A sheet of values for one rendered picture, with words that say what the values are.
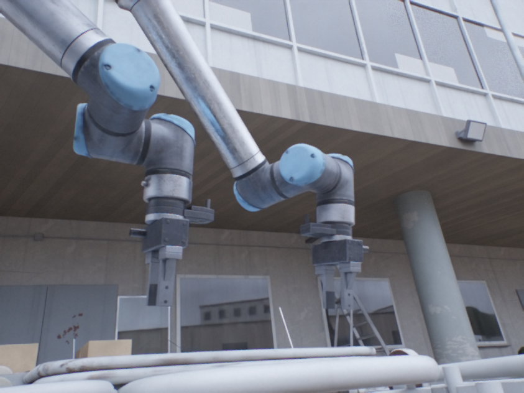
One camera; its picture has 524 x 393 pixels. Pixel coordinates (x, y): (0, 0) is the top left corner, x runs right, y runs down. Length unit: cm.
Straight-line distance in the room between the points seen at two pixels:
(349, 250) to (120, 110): 55
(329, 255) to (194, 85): 49
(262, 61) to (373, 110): 160
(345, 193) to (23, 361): 376
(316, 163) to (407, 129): 510
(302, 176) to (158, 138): 30
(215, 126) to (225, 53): 480
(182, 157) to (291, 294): 718
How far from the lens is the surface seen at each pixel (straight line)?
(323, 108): 530
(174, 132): 83
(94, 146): 80
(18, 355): 442
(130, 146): 80
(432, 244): 714
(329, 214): 99
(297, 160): 91
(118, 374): 78
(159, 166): 81
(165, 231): 75
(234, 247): 773
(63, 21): 74
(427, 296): 700
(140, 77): 69
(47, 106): 486
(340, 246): 97
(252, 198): 98
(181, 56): 96
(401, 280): 948
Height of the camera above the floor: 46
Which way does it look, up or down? 25 degrees up
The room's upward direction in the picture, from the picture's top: 6 degrees counter-clockwise
